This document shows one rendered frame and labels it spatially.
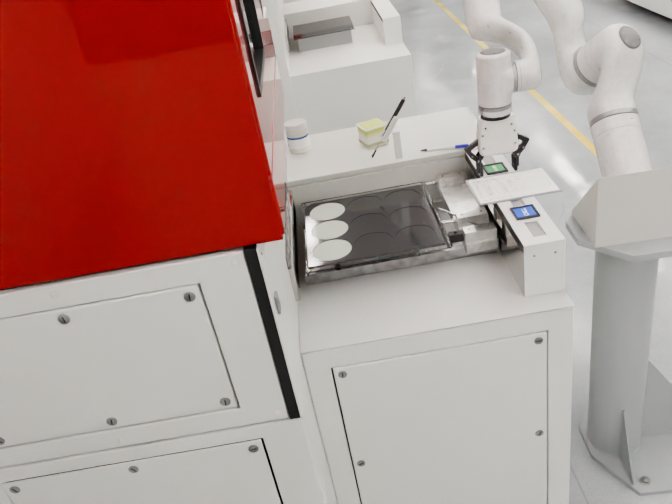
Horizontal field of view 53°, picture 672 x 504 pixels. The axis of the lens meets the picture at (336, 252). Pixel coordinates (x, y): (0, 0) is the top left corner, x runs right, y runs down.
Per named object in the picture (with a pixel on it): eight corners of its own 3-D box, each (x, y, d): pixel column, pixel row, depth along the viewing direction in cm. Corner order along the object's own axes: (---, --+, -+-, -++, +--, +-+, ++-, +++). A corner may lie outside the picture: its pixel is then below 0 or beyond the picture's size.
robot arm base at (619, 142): (657, 194, 179) (640, 131, 183) (683, 170, 160) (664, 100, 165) (584, 206, 181) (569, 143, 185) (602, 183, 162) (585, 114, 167)
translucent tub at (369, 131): (368, 151, 206) (365, 130, 202) (358, 143, 212) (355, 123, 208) (390, 144, 208) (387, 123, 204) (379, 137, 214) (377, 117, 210)
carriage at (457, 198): (467, 254, 169) (466, 244, 167) (438, 192, 200) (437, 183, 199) (498, 248, 169) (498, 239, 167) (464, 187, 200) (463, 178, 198)
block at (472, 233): (465, 243, 168) (464, 232, 166) (462, 236, 171) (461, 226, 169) (497, 237, 168) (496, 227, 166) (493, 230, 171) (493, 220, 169)
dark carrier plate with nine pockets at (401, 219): (309, 269, 167) (308, 267, 166) (304, 207, 196) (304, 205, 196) (445, 245, 166) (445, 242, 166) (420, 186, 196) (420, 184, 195)
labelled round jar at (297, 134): (289, 156, 213) (283, 127, 208) (289, 147, 219) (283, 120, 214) (311, 152, 212) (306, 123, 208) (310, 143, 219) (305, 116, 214)
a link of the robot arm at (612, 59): (617, 133, 182) (597, 55, 188) (668, 100, 165) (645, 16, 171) (580, 132, 179) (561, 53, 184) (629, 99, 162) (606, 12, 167)
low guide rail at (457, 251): (307, 285, 174) (304, 275, 173) (306, 281, 176) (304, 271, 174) (497, 251, 173) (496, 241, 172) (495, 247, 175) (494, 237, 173)
